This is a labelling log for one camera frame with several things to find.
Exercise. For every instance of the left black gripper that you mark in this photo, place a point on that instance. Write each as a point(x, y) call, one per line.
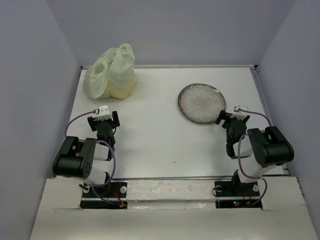
point(92, 123)

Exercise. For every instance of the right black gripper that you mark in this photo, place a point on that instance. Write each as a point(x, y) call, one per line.
point(222, 116)

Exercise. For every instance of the green translucent plastic bag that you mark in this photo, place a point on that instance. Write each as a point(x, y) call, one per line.
point(112, 75)

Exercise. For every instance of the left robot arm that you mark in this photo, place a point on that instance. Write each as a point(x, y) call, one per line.
point(91, 160)

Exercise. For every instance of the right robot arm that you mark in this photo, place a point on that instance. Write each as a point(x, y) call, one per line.
point(257, 152)

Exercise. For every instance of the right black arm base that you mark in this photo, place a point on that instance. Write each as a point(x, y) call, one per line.
point(227, 196)

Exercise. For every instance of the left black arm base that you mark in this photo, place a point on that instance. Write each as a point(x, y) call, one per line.
point(111, 197)

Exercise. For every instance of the speckled round ceramic plate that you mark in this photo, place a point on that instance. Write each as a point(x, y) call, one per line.
point(201, 103)

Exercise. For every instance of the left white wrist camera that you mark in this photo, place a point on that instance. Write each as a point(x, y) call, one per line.
point(103, 113)

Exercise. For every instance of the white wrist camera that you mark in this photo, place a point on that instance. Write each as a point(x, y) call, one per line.
point(238, 112)
point(103, 113)

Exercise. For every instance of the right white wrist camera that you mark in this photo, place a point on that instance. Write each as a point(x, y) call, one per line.
point(238, 112)

